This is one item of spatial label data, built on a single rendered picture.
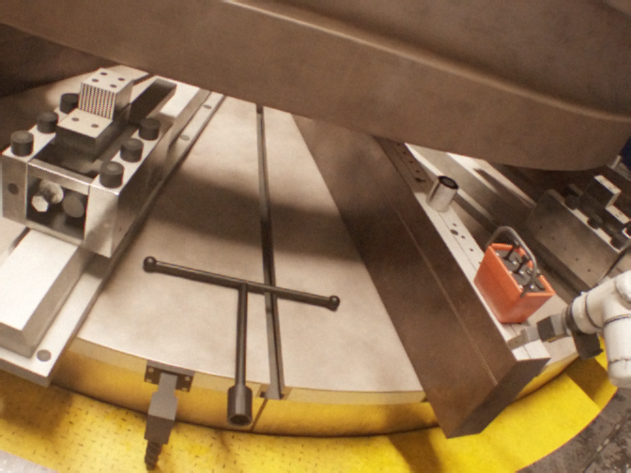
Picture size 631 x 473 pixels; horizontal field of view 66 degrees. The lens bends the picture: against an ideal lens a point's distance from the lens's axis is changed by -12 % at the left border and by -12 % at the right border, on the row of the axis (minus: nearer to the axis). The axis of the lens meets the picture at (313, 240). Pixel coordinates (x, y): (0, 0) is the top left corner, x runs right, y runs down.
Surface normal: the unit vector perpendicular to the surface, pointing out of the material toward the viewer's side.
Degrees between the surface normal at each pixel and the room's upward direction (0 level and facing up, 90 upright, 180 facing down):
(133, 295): 0
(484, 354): 90
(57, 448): 0
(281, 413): 90
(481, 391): 90
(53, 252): 0
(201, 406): 90
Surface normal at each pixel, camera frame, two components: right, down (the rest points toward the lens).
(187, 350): 0.33, -0.75
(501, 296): -0.93, 0.03
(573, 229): -0.73, 0.18
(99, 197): -0.10, 0.58
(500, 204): -0.59, -0.07
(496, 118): 0.30, 0.65
